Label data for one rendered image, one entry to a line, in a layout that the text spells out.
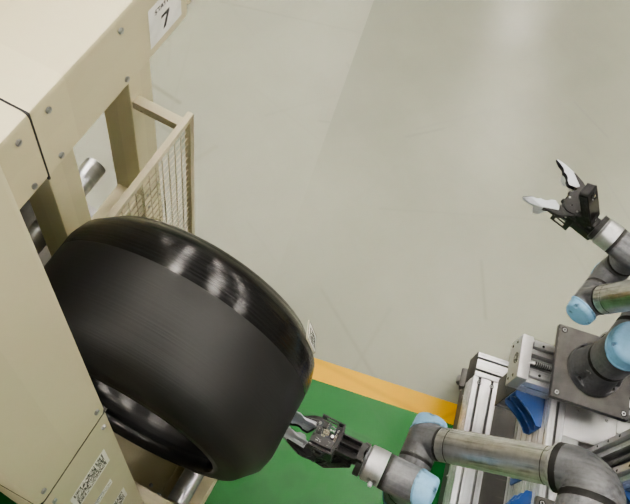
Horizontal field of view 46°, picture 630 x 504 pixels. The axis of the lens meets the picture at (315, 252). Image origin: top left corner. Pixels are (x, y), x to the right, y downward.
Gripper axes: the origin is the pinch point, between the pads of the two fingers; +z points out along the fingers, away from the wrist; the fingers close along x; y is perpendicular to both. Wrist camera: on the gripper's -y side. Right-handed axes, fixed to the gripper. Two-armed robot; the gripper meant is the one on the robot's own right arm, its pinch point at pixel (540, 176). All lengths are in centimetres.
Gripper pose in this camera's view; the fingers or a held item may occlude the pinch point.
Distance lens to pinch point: 199.4
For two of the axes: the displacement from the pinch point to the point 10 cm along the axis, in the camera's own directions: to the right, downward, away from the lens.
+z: -7.4, -6.4, 2.2
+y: -0.5, 3.7, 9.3
